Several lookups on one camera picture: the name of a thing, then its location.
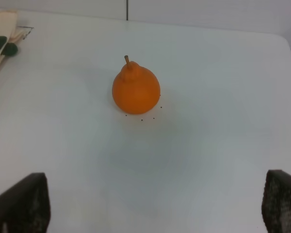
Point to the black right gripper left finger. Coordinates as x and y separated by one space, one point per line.
25 207

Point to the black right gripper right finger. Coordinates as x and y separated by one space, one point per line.
276 202

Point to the orange fruit with stem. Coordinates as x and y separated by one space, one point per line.
135 89

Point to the white linen bag green handles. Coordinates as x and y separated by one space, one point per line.
11 34

